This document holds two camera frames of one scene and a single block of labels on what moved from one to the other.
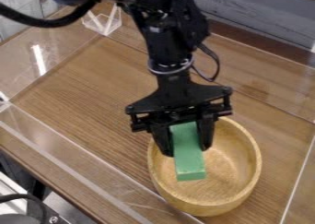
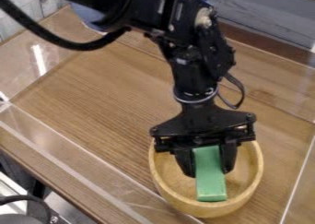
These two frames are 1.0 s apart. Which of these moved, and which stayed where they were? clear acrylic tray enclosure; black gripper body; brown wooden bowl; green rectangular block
Moved: black gripper body; green rectangular block
Stayed: brown wooden bowl; clear acrylic tray enclosure
